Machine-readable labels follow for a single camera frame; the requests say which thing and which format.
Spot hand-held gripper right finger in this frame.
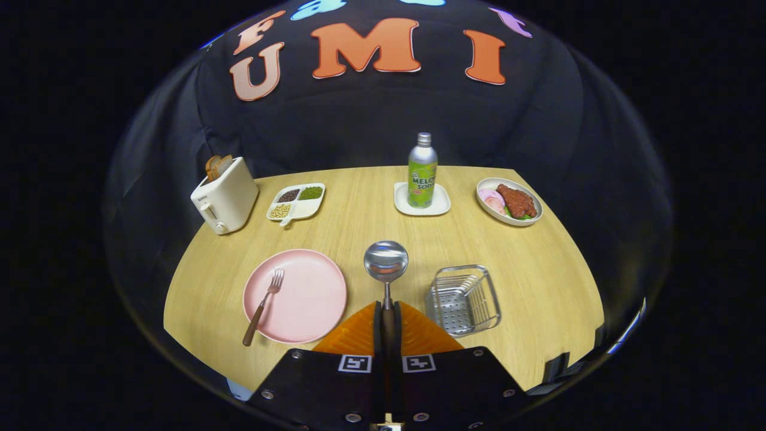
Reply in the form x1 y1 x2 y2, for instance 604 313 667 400
392 301 531 431

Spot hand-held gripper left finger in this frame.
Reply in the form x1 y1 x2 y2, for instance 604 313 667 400
247 301 387 431

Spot metal fork wooden handle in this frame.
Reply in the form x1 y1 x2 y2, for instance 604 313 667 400
242 268 285 347

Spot metal spoon wooden handle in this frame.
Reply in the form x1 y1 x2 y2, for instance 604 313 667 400
364 241 409 348

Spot pink round plate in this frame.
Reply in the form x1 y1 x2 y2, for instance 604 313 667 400
243 249 348 345

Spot white divided dish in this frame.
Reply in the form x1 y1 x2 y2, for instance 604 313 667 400
266 183 326 228

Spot white square coaster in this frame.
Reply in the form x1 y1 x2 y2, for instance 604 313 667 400
394 181 451 217

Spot pink ham slices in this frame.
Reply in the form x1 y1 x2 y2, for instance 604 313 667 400
479 188 506 215

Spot white round food plate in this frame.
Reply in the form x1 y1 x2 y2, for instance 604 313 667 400
476 177 543 227

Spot red-brown meat piece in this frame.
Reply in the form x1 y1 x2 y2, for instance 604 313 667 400
496 184 537 218

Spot cream toaster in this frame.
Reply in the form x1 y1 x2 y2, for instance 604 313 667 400
190 157 259 235

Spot green label soda bottle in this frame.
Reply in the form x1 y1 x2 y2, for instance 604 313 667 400
408 132 438 209

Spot metal wire basket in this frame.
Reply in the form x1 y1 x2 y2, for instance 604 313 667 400
425 265 502 338

